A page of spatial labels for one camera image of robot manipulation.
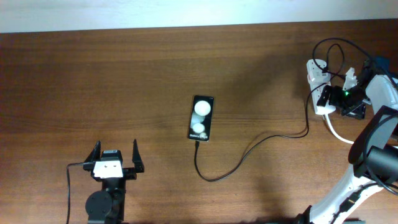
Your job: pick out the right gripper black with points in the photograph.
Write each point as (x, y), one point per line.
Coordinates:
(355, 109)

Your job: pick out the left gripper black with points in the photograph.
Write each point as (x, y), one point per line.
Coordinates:
(95, 154)

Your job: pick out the black smartphone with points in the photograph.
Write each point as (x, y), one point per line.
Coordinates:
(200, 118)

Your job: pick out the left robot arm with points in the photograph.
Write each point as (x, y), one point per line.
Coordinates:
(106, 206)

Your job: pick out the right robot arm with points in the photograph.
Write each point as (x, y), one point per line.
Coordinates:
(372, 160)

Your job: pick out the white power strip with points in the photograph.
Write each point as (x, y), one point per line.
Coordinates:
(317, 81)

